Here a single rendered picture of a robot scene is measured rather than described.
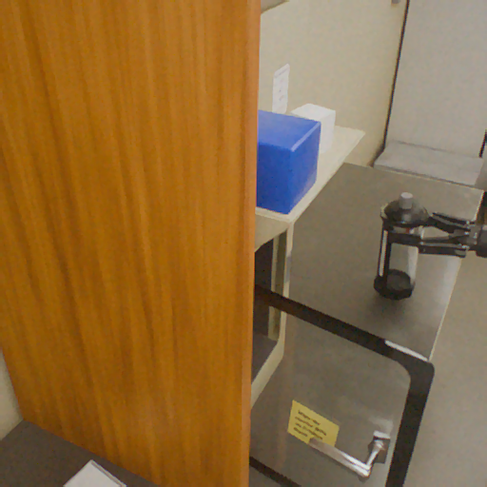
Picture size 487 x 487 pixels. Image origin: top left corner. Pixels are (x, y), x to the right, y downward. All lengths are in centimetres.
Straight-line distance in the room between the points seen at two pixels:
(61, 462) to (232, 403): 45
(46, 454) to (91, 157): 66
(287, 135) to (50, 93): 28
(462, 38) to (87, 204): 323
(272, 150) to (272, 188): 5
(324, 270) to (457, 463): 111
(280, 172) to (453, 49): 317
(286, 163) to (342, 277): 92
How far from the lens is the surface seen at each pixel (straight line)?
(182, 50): 58
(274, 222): 70
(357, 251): 167
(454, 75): 384
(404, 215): 134
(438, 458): 242
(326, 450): 83
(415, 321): 147
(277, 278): 118
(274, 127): 72
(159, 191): 67
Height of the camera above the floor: 187
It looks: 34 degrees down
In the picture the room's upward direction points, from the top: 1 degrees clockwise
